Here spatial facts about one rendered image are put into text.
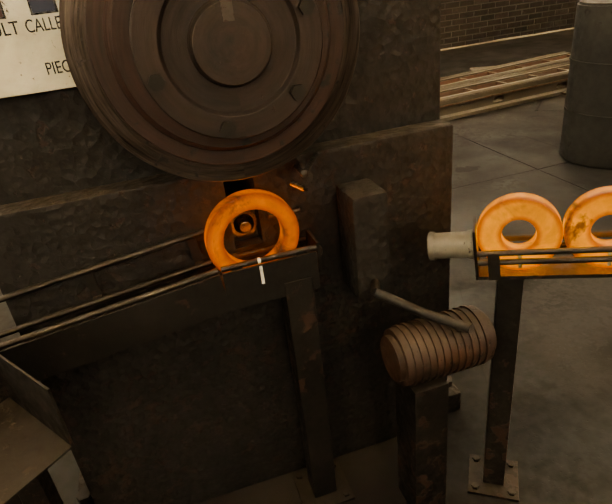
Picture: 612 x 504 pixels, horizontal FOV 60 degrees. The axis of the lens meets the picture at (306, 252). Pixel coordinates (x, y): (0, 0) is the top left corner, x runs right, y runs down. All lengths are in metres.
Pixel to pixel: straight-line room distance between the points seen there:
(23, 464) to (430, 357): 0.72
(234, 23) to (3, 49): 0.41
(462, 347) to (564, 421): 0.66
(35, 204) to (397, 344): 0.74
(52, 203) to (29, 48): 0.26
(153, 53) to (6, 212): 0.44
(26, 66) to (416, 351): 0.87
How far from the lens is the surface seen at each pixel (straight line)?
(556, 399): 1.80
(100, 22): 0.89
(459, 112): 4.67
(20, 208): 1.10
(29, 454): 0.95
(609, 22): 3.39
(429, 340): 1.11
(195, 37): 0.82
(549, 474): 1.60
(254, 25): 0.83
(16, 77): 1.06
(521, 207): 1.08
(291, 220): 1.04
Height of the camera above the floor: 1.20
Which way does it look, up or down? 28 degrees down
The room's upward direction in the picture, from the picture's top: 7 degrees counter-clockwise
